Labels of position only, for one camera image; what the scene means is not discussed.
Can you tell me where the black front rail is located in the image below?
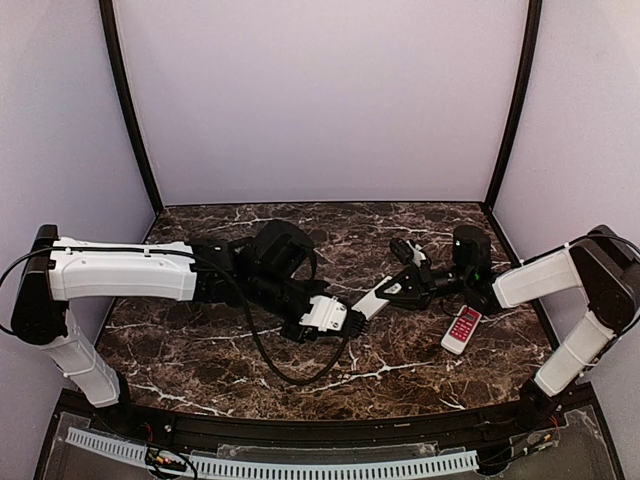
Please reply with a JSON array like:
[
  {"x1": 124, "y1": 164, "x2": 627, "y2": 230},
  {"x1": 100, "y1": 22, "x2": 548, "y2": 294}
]
[{"x1": 134, "y1": 403, "x2": 520, "y2": 449}]

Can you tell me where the black frame post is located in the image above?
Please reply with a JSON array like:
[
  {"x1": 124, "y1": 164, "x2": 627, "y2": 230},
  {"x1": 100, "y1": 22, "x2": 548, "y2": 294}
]
[
  {"x1": 98, "y1": 0, "x2": 164, "y2": 216},
  {"x1": 484, "y1": 0, "x2": 543, "y2": 211}
]

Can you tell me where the white slotted cable duct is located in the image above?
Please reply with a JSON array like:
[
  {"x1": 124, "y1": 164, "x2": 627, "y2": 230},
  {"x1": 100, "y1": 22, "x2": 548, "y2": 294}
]
[{"x1": 65, "y1": 427, "x2": 479, "y2": 479}]

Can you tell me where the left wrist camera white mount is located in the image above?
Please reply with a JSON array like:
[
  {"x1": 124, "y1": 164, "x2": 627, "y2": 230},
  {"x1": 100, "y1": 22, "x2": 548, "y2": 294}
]
[{"x1": 299, "y1": 295, "x2": 347, "y2": 333}]

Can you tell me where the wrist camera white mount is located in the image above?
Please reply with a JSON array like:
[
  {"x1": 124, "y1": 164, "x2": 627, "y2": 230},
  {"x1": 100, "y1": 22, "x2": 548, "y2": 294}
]
[
  {"x1": 299, "y1": 295, "x2": 347, "y2": 333},
  {"x1": 389, "y1": 238, "x2": 431, "y2": 269}
]

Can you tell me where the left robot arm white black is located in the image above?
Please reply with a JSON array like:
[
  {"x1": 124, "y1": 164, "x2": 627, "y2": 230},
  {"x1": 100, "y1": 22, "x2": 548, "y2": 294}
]
[{"x1": 1, "y1": 220, "x2": 372, "y2": 409}]

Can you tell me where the right black frame post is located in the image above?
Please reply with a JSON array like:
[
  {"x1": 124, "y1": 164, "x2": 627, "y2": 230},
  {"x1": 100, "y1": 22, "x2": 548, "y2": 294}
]
[{"x1": 484, "y1": 0, "x2": 543, "y2": 211}]

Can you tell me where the left black frame post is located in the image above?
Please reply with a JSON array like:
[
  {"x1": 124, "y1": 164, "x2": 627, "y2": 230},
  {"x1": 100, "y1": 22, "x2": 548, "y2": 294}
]
[{"x1": 98, "y1": 0, "x2": 164, "y2": 216}]

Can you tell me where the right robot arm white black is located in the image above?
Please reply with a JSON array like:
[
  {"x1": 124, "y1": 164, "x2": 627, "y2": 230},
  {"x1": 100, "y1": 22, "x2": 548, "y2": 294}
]
[{"x1": 375, "y1": 225, "x2": 639, "y2": 430}]

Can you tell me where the red white remote control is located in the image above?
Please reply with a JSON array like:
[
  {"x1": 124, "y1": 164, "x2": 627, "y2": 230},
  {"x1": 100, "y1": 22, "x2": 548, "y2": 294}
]
[{"x1": 440, "y1": 305, "x2": 482, "y2": 355}]

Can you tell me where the white air conditioner remote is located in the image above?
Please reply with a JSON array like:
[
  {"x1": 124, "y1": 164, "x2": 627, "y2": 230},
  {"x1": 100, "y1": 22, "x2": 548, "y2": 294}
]
[{"x1": 352, "y1": 276, "x2": 391, "y2": 321}]

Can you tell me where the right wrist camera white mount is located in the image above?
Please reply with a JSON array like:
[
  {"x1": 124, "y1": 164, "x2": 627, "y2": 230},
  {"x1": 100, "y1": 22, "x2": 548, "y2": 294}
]
[{"x1": 389, "y1": 238, "x2": 431, "y2": 269}]

